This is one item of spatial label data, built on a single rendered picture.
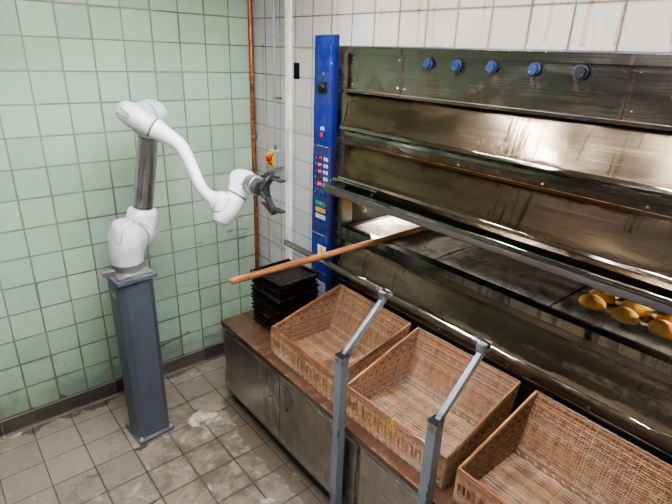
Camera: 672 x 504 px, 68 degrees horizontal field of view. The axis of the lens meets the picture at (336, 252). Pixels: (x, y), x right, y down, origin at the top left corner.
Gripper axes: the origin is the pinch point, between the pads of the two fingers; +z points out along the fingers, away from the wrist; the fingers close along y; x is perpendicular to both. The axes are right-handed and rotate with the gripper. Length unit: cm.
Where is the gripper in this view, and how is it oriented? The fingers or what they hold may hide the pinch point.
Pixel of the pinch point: (281, 196)
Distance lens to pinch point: 215.0
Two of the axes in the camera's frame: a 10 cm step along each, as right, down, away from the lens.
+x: -7.8, 2.1, -5.9
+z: 6.3, 3.1, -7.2
